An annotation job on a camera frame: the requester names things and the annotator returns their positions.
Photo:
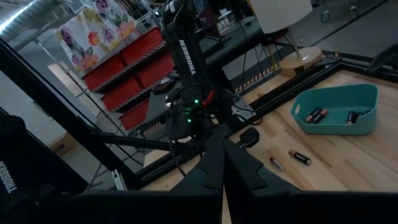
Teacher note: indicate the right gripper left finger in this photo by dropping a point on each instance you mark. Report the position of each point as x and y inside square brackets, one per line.
[186, 205]

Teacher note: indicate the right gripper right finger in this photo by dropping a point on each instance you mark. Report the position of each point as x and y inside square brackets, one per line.
[280, 205]

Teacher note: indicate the silver black Energizer battery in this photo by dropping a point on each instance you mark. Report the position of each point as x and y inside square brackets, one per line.
[276, 164]

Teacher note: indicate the black copper Duracell battery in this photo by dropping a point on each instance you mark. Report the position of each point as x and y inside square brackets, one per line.
[312, 115]
[321, 116]
[300, 157]
[351, 117]

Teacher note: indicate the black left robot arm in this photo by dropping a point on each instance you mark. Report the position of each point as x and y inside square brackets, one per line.
[186, 56]

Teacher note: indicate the silver mounting plate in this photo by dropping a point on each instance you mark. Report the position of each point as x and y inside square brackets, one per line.
[244, 110]

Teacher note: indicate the red storage bin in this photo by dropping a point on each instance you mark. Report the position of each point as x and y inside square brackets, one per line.
[104, 73]
[141, 46]
[135, 115]
[157, 71]
[122, 95]

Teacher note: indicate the black desk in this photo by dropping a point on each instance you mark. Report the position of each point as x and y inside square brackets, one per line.
[236, 43]

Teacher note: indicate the teal plastic bin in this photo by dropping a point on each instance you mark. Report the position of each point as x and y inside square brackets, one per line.
[335, 127]

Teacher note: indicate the tan cardboard box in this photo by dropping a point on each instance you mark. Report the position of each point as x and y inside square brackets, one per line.
[62, 144]

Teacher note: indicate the white lamp with wooden base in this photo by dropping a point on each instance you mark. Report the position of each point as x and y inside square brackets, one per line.
[280, 15]

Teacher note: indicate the floral fabric panel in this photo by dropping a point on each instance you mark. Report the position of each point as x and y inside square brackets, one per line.
[93, 34]

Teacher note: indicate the office chair base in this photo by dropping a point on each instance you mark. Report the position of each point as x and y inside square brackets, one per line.
[325, 15]

